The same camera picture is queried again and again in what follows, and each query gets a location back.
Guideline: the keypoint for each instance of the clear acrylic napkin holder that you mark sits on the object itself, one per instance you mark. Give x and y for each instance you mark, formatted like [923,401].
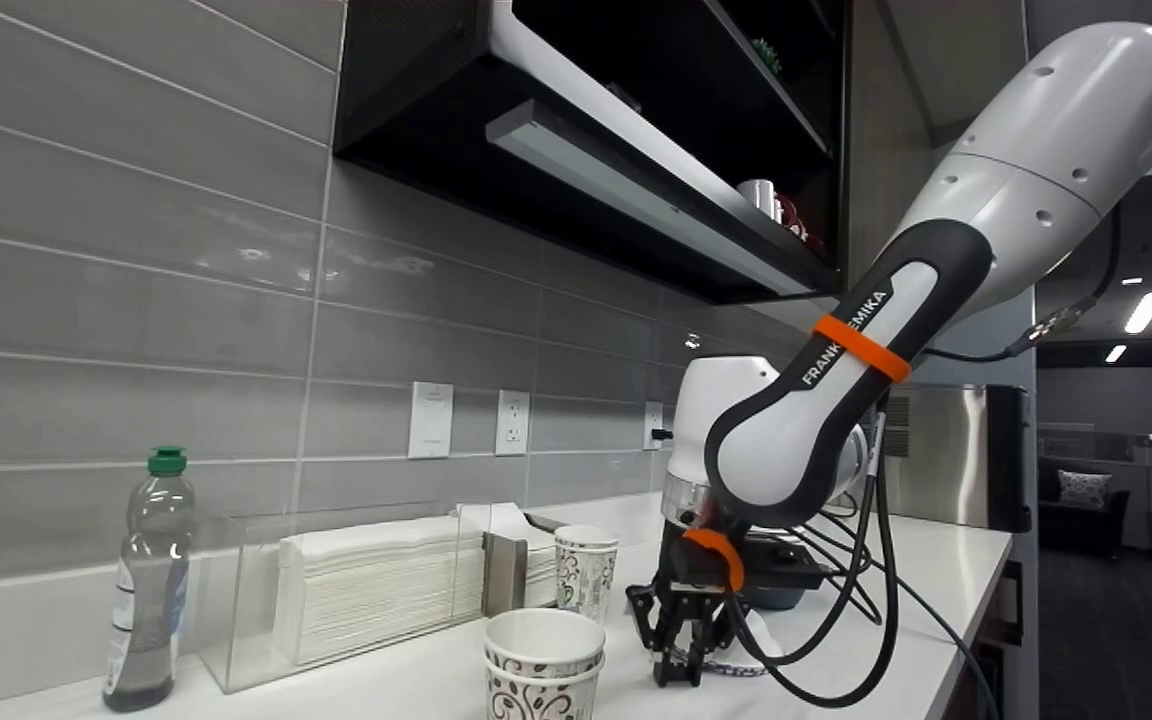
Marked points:
[236,613]

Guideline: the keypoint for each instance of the green-capped dish soap bottle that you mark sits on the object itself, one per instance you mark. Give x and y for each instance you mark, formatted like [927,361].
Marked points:
[145,587]

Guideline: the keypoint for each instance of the white mug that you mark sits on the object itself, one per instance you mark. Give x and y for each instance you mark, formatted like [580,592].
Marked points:
[762,199]

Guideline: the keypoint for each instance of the black open shelf cabinet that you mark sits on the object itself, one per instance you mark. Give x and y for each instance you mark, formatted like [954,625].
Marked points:
[431,82]

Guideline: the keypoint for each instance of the white napkin stack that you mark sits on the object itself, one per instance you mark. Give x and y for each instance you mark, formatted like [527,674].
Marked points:
[368,587]

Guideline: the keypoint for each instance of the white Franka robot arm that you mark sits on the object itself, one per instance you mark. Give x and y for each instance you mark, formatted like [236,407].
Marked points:
[1002,172]

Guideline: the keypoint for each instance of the stainless steel appliance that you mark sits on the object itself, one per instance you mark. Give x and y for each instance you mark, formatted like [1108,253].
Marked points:
[956,453]

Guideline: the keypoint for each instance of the white folded napkins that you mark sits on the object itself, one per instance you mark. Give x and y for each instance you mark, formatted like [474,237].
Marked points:
[509,523]

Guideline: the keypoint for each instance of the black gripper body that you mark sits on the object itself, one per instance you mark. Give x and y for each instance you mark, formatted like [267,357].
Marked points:
[701,565]

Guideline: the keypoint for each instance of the long ceiling light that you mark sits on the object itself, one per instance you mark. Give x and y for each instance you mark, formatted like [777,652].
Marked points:
[1144,311]

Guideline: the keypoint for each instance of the small green item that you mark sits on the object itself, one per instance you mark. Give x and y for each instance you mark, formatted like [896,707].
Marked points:
[765,55]

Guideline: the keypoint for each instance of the grey wall cabinet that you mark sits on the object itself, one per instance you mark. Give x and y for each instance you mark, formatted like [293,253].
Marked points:
[881,120]

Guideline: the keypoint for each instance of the small ceiling light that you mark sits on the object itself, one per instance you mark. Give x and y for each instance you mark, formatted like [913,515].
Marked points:
[1117,348]

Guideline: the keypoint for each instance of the dark armchair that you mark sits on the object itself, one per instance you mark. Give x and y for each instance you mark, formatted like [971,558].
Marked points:
[1083,523]

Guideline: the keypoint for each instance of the light cushion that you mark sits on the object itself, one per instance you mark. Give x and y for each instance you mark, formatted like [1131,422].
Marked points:
[1083,487]

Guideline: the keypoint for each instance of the white wall outlet plate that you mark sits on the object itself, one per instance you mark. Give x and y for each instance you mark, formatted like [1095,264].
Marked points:
[431,416]
[654,414]
[509,422]

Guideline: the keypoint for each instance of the patterned paper cup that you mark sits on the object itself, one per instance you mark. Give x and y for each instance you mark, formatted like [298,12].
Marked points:
[587,574]
[541,639]
[537,702]

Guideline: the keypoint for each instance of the small red item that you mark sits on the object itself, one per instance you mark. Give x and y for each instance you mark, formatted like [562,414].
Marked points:
[799,222]

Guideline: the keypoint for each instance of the brown napkin stack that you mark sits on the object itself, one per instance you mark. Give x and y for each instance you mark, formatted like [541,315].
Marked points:
[501,574]

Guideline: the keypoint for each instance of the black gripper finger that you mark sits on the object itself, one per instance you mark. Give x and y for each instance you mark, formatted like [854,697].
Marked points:
[713,635]
[651,625]

